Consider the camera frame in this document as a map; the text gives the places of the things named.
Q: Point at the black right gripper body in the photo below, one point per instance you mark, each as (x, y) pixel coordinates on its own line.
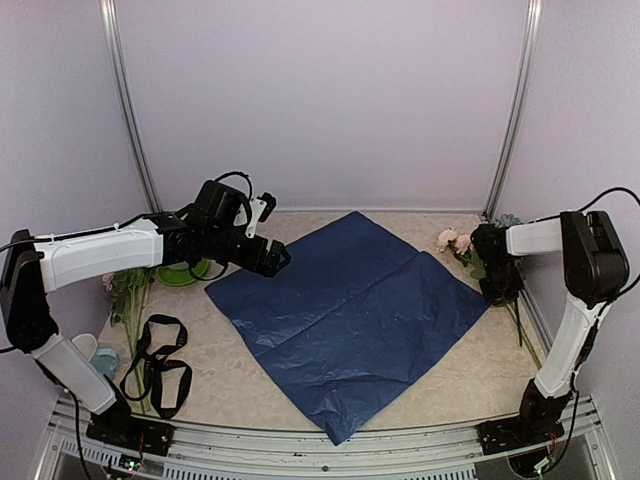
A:
(502, 285)

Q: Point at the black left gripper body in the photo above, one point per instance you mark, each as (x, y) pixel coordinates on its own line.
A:
(248, 260)

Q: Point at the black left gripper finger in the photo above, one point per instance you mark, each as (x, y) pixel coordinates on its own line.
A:
(271, 269)
(278, 252)

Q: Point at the pale pink fake flower stem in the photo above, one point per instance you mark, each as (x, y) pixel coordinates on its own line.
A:
(480, 270)

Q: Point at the blue wrapping paper sheet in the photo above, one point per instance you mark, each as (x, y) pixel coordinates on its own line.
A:
(356, 318)

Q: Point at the blue fake flower bunch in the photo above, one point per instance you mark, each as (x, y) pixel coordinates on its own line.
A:
(506, 220)

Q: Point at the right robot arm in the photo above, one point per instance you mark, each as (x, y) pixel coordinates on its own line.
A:
(596, 274)

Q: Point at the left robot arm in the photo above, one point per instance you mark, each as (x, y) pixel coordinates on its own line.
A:
(220, 226)

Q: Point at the green plastic plate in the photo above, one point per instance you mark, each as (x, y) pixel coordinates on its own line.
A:
(181, 275)

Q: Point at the black printed ribbon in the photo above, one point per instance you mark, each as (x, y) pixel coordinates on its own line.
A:
(158, 362)

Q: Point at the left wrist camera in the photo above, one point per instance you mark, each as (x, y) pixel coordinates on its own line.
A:
(260, 209)

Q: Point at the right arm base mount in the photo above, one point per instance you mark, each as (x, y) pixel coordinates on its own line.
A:
(511, 433)

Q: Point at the aluminium corner post right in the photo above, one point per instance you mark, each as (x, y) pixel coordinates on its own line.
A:
(517, 106)

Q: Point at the aluminium corner post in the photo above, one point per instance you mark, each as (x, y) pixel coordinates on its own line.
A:
(108, 9)
(517, 106)

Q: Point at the aluminium front frame rail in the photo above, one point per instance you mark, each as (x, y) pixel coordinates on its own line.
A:
(195, 450)

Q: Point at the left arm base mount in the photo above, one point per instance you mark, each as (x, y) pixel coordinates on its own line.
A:
(132, 433)

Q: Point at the aluminium corner post left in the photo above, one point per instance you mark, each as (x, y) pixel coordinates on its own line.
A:
(108, 9)

